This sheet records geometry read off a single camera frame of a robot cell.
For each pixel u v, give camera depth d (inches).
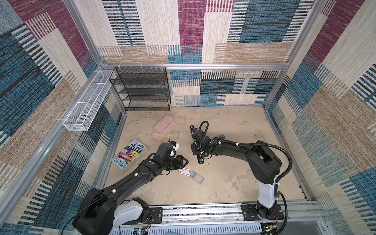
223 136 39.1
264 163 19.6
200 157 35.8
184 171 34.3
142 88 43.5
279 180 20.8
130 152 36.9
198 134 28.9
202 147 28.1
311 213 29.5
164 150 25.1
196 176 34.2
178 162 28.6
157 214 28.8
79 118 27.6
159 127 42.1
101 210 15.9
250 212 28.8
